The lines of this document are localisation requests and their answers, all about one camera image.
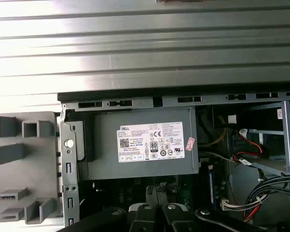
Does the black PC case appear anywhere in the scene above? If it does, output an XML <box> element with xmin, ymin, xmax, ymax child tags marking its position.
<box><xmin>57</xmin><ymin>90</ymin><xmax>290</xmax><ymax>232</ymax></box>

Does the green motherboard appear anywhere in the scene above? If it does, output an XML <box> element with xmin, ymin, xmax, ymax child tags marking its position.
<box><xmin>94</xmin><ymin>166</ymin><xmax>232</xmax><ymax>213</ymax></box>

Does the grey parts rack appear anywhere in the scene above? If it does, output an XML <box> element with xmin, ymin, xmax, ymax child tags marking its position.
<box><xmin>0</xmin><ymin>110</ymin><xmax>64</xmax><ymax>225</ymax></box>

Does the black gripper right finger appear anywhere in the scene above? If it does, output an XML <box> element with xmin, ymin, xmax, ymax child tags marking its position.
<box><xmin>160</xmin><ymin>203</ymin><xmax>280</xmax><ymax>232</ymax></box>

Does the grey power supply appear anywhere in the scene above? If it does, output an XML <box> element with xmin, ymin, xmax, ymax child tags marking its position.
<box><xmin>77</xmin><ymin>107</ymin><xmax>200</xmax><ymax>181</ymax></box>

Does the black wire bundle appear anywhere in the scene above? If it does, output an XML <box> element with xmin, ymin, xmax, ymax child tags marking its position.
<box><xmin>241</xmin><ymin>175</ymin><xmax>290</xmax><ymax>222</ymax></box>

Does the metal disk bay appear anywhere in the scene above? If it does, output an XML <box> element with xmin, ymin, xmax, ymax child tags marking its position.
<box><xmin>252</xmin><ymin>100</ymin><xmax>290</xmax><ymax>176</ymax></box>

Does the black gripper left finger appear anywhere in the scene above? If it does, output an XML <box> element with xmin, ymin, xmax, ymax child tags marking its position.
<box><xmin>61</xmin><ymin>203</ymin><xmax>160</xmax><ymax>232</ymax></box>

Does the red black labelled wire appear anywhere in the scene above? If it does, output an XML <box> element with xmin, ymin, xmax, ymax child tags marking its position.
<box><xmin>232</xmin><ymin>129</ymin><xmax>263</xmax><ymax>165</ymax></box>

